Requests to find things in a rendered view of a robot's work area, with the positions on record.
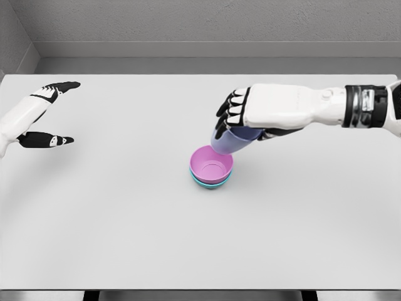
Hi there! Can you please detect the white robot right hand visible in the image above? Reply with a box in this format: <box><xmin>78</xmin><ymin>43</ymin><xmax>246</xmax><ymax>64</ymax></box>
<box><xmin>214</xmin><ymin>83</ymin><xmax>315</xmax><ymax>141</ymax></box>

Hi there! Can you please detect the lavender cup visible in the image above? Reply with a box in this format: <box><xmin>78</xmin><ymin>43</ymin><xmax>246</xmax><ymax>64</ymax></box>
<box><xmin>210</xmin><ymin>125</ymin><xmax>266</xmax><ymax>156</ymax></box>

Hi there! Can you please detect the teal bowl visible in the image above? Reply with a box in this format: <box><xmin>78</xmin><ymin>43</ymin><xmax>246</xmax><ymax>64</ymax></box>
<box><xmin>189</xmin><ymin>167</ymin><xmax>236</xmax><ymax>190</ymax></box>

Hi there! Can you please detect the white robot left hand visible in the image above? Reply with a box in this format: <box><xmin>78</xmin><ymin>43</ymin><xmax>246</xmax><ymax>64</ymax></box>
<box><xmin>0</xmin><ymin>81</ymin><xmax>81</xmax><ymax>149</ymax></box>

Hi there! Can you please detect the pink bowl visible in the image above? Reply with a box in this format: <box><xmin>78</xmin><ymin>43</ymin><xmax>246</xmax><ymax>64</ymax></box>
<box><xmin>189</xmin><ymin>144</ymin><xmax>235</xmax><ymax>184</ymax></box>

